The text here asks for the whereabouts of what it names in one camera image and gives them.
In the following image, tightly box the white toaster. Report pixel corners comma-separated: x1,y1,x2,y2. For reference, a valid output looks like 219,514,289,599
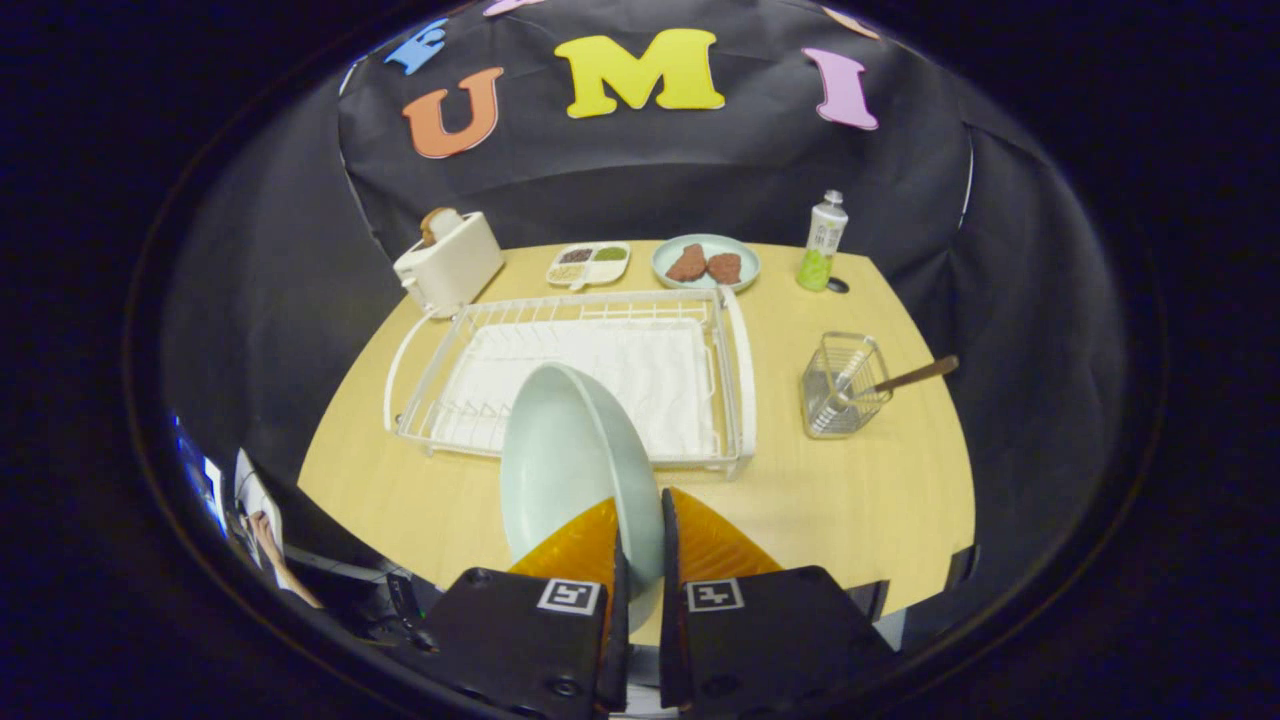
393,210,506,319

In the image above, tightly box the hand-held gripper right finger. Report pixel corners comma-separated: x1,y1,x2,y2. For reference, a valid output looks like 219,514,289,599
658,487,901,720

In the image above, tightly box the computer monitor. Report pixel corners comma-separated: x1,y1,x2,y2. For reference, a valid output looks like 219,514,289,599
172,412,229,541

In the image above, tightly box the metal wire basket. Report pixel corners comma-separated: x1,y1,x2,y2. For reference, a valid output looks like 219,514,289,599
801,332,893,440

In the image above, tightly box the large pale green plate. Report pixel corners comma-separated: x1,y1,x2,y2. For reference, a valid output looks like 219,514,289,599
500,362,666,631

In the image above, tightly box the black backdrop cloth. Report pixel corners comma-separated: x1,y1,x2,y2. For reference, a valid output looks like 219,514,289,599
130,0,1131,641

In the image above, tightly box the white paper sheet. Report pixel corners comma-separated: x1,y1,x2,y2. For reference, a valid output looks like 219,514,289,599
233,448,286,561

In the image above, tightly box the small green plate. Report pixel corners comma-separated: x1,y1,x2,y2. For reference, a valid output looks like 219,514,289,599
651,233,762,293

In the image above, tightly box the brown bread slice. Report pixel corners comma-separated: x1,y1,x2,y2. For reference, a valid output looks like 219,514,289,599
418,207,463,248

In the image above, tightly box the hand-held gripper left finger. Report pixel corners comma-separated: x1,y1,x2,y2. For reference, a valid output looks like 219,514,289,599
415,497,631,720

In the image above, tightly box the white wire dish rack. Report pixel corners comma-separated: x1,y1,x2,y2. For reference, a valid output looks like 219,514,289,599
383,286,758,479

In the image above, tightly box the white divided condiment dish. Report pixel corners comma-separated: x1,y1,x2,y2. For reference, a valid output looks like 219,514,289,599
545,241,632,291

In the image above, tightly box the wooden handled spoon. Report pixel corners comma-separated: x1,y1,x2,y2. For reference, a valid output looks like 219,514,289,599
828,355,960,411

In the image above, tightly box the green and white bottle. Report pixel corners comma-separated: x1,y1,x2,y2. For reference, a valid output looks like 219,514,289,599
796,190,849,293

